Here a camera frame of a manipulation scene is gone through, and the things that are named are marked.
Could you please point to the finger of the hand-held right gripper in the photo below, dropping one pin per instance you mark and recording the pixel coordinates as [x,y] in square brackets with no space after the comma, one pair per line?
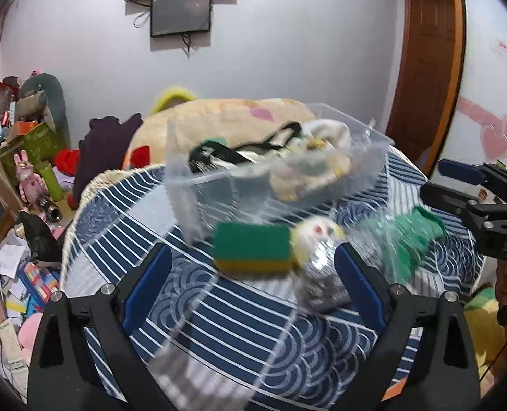
[461,172]
[446,199]

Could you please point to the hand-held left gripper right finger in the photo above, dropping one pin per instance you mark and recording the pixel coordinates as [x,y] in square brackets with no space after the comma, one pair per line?
[361,284]

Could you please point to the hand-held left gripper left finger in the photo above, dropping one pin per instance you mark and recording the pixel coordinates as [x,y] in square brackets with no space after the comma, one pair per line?
[148,284]

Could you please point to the green and yellow sponge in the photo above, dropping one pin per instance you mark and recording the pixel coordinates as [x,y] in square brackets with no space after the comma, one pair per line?
[253,248]

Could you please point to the clear plastic storage bin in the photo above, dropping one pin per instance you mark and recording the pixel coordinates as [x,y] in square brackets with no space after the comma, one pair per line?
[219,197]

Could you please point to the white soft cloth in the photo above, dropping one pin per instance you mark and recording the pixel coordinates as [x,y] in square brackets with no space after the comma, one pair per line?
[330,135]

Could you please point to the person's right hand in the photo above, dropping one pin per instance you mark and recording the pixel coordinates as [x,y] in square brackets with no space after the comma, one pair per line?
[505,284]

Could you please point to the bagged steel wool scrubber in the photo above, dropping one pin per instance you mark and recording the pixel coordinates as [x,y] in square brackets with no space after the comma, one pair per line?
[322,278]

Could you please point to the bagged green cloth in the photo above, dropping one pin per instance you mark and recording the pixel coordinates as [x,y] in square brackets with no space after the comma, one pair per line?
[412,239]

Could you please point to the white round plush toy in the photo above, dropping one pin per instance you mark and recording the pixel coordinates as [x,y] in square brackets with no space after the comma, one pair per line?
[317,231]

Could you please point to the blue patterned tablecloth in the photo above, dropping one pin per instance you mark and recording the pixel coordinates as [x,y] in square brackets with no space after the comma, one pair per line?
[236,334]

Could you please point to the brown wooden door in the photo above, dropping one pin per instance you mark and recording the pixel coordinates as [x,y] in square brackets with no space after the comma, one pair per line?
[429,72]

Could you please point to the colourful block box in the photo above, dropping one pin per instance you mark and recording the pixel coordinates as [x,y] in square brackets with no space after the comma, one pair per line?
[39,284]

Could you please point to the black bird figure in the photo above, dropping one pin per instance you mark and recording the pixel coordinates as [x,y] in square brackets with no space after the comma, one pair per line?
[39,239]

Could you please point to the green cylinder can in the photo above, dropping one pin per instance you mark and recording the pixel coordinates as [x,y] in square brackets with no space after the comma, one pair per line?
[51,182]

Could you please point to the dark purple plush toy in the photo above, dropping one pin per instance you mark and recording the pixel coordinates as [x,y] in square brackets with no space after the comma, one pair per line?
[105,150]

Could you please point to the pile of papers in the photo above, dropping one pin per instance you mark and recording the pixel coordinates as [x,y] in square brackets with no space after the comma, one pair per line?
[5,274]

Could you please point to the red plush toy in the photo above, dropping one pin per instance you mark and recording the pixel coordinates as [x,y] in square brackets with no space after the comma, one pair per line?
[68,162]

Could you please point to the pink rabbit toy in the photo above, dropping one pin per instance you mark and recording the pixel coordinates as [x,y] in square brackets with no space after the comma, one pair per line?
[29,182]

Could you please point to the large beige plush pillow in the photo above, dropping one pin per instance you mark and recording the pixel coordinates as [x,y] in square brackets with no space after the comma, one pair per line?
[202,124]

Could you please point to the green cardboard box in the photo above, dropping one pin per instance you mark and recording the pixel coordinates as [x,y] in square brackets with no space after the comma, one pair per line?
[34,141]

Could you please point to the yellow-green fringed plush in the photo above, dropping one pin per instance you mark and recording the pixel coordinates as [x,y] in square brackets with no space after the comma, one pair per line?
[172,94]

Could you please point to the grey elephant plush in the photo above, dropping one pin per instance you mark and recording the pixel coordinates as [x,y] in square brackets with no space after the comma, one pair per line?
[50,94]

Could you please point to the pink heart wall stickers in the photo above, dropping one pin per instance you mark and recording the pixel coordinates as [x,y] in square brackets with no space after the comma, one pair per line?
[497,137]

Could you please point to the small black wall monitor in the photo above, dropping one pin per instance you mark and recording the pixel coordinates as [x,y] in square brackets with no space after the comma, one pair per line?
[180,15]

